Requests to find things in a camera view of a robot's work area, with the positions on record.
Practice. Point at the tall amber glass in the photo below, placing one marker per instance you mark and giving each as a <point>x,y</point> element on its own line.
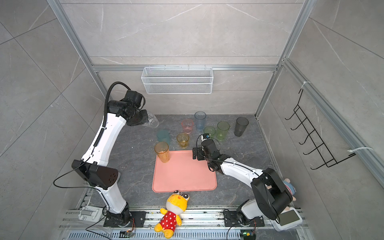
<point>162,151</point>

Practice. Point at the yellow plush toy red dress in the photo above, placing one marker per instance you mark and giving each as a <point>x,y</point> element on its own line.
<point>175,206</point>

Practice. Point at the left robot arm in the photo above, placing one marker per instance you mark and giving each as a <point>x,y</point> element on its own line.
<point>93,167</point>

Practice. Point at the white wire mesh basket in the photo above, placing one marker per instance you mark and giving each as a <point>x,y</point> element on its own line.
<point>178,80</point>

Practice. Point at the pink plastic tray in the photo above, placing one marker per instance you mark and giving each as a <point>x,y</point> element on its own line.
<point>183,173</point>

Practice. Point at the white clip device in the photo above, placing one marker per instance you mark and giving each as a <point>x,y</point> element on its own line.
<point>90,214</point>

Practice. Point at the blue tall glass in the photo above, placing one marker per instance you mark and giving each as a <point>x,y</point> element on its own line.
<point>200,120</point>

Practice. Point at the white digital scale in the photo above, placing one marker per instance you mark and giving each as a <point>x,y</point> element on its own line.
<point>287,219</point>

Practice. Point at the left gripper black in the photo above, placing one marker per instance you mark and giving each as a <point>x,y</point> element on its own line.
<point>144,118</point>

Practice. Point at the pink glass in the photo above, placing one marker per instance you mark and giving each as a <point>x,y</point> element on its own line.
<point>187,125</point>

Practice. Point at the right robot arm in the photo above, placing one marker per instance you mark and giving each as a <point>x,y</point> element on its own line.
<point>271,195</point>

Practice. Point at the dark grey glass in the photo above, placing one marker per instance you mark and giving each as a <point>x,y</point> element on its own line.
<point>241,125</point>

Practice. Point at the small green glass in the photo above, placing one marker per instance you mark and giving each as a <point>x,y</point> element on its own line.
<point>209,132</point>

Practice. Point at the small plush doll striped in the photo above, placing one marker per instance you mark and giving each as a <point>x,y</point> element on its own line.
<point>290,187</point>

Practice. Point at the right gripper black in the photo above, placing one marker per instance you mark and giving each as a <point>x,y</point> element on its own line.
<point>200,150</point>

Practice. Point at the clear glass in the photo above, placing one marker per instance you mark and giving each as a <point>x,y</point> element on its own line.
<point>152,122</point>

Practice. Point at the black wire hook rack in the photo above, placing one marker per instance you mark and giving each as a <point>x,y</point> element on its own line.
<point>313,136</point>

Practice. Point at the short amber glass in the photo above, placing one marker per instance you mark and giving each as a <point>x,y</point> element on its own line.
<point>183,140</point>

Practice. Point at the tall green glass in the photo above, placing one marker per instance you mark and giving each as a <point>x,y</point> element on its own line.
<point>222,130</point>

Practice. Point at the teal frosted cup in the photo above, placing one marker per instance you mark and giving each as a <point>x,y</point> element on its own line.
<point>164,136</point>

